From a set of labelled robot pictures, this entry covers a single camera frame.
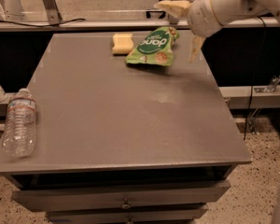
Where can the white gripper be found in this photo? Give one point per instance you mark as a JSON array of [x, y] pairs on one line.
[[202, 16]]

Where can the green rice chip bag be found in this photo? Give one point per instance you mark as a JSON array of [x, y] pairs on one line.
[[155, 49]]

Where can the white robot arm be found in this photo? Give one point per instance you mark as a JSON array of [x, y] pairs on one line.
[[234, 10]]

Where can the yellow sponge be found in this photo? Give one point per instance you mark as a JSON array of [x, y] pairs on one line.
[[122, 43]]

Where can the grey drawer cabinet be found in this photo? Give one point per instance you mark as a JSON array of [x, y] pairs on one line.
[[103, 123]]

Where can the top grey drawer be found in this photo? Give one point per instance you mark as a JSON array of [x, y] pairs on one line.
[[121, 197]]

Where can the grey drawer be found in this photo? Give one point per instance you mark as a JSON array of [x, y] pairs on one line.
[[134, 214], [121, 197]]

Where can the lower grey drawer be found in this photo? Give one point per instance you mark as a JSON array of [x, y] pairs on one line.
[[134, 214]]

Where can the clear plastic water bottle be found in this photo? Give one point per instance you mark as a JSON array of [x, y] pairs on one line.
[[19, 133]]

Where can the metal rail frame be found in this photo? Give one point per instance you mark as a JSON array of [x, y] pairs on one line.
[[84, 15]]

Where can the metal bracket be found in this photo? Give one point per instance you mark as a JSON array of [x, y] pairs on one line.
[[271, 86]]

